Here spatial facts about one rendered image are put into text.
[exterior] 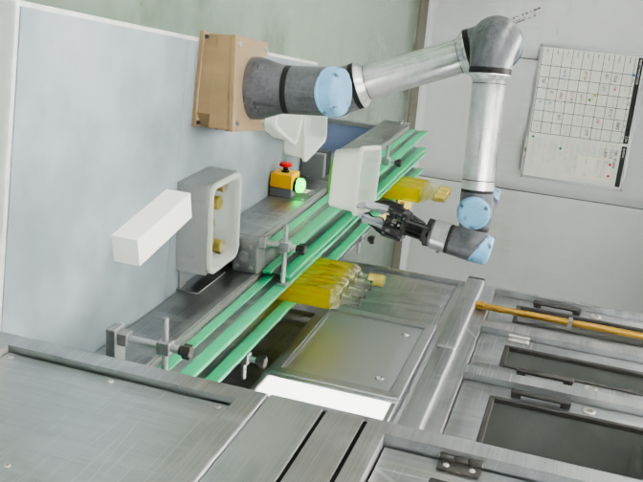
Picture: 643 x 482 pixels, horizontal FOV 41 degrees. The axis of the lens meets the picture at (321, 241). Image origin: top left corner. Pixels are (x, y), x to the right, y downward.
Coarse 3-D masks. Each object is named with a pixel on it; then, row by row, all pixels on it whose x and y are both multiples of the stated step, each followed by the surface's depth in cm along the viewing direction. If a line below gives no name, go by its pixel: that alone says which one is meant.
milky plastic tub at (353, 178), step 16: (336, 160) 213; (352, 160) 212; (368, 160) 231; (336, 176) 214; (352, 176) 212; (368, 176) 232; (336, 192) 214; (352, 192) 213; (368, 192) 232; (352, 208) 212
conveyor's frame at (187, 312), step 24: (384, 120) 385; (360, 144) 335; (384, 144) 340; (312, 192) 266; (240, 216) 238; (264, 216) 239; (288, 216) 242; (216, 288) 213; (240, 288) 215; (168, 312) 197; (192, 312) 198; (216, 312) 203; (144, 336) 185; (168, 336) 186; (144, 360) 174
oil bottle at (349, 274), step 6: (312, 264) 242; (318, 264) 242; (324, 264) 242; (312, 270) 239; (318, 270) 238; (324, 270) 238; (330, 270) 239; (336, 270) 239; (342, 270) 239; (348, 270) 240; (348, 276) 236; (354, 276) 238
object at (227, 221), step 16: (240, 176) 213; (224, 192) 215; (240, 192) 214; (208, 208) 201; (224, 208) 216; (208, 224) 201; (224, 224) 217; (208, 240) 202; (208, 256) 203; (224, 256) 215; (208, 272) 205
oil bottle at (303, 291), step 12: (288, 288) 229; (300, 288) 228; (312, 288) 227; (324, 288) 227; (336, 288) 228; (288, 300) 231; (300, 300) 229; (312, 300) 228; (324, 300) 227; (336, 300) 226
